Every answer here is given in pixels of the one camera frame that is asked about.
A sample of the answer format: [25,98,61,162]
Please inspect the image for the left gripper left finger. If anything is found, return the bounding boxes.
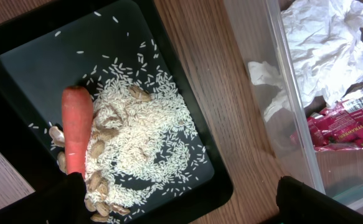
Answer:
[0,172,87,223]

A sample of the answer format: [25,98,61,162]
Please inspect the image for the orange carrot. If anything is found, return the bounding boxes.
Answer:
[62,86,93,175]

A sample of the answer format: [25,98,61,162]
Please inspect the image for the red snack wrapper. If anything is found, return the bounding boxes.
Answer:
[307,96,363,152]

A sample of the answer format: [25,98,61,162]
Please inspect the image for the clear plastic bin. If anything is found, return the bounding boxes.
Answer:
[224,1,363,210]

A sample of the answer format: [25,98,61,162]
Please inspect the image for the white napkin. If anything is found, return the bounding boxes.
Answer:
[247,0,363,123]

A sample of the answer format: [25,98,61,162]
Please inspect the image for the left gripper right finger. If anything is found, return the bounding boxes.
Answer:
[262,176,363,224]

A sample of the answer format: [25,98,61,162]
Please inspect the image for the black plastic tray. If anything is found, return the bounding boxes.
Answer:
[0,1,233,224]

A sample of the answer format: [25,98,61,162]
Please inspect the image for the rice food scraps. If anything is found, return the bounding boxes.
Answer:
[28,11,209,224]

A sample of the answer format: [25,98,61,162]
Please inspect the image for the peanut food scraps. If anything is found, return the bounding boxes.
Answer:
[50,85,160,223]

